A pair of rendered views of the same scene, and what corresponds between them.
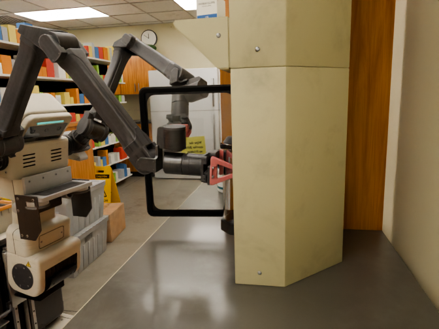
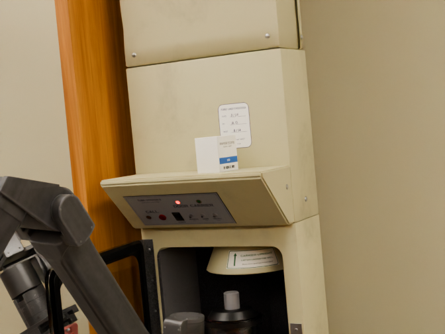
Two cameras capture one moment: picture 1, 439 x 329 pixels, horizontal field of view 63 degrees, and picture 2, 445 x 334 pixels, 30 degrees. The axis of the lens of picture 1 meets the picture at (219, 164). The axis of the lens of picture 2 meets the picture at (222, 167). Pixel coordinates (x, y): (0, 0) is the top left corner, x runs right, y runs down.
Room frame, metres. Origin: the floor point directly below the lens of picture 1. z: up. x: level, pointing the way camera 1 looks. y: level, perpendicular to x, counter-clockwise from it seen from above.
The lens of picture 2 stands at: (0.42, 1.36, 1.59)
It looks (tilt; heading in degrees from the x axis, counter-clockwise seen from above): 3 degrees down; 288
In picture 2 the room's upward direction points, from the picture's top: 5 degrees counter-clockwise
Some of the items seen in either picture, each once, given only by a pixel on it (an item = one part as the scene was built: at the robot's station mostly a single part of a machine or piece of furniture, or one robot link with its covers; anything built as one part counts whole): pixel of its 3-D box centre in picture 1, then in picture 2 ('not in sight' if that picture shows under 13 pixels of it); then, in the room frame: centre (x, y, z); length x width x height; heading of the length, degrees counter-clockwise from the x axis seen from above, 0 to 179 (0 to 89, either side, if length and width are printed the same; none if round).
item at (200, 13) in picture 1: (211, 14); (216, 154); (0.86, 0.01, 1.54); 0.05 x 0.05 x 0.06; 68
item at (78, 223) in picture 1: (67, 206); not in sight; (2.84, 1.27, 0.49); 0.60 x 0.42 x 0.33; 169
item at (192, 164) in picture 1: (198, 164); not in sight; (0.89, 0.05, 1.19); 0.10 x 0.07 x 0.07; 169
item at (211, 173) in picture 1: (223, 169); not in sight; (0.85, -0.01, 1.18); 0.09 x 0.07 x 0.07; 79
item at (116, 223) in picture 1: (103, 221); not in sight; (3.45, 1.19, 0.14); 0.41 x 0.32 x 0.28; 175
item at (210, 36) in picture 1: (216, 53); (195, 201); (0.90, 0.00, 1.46); 0.32 x 0.12 x 0.10; 169
